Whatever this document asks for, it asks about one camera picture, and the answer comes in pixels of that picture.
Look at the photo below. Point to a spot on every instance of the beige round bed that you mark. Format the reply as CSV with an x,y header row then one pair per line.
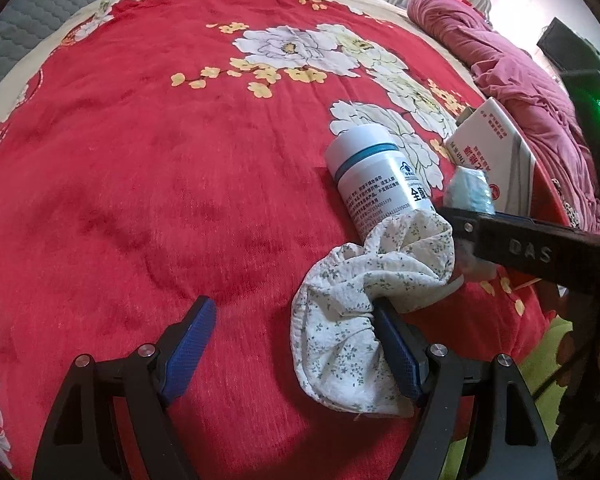
x,y
10,90

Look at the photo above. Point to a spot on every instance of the grey quilted headboard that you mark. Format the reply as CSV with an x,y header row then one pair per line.
x,y
30,10

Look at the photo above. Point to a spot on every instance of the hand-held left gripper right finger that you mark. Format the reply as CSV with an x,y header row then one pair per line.
x,y
397,355

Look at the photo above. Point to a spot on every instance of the red tissue pack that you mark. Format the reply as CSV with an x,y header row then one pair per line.
x,y
490,150

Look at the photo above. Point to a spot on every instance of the small green-white tissue pack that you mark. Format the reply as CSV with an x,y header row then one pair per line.
x,y
472,190

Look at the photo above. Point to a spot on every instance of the pink quilt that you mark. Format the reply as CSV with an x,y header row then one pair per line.
x,y
520,70

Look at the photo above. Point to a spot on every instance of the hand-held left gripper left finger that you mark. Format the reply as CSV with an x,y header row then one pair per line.
x,y
190,345

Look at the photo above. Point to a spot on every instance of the white floral scrunchie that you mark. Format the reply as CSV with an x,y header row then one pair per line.
x,y
340,310

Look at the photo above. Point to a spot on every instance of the red floral blanket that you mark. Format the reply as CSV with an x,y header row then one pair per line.
x,y
130,185

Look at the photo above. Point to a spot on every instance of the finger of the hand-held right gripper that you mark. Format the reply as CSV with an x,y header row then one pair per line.
x,y
462,230

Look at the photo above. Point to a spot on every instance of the white bottle with orange base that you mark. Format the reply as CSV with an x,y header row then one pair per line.
x,y
375,175

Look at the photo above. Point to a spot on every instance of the black wall television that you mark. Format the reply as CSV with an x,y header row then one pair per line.
x,y
570,45

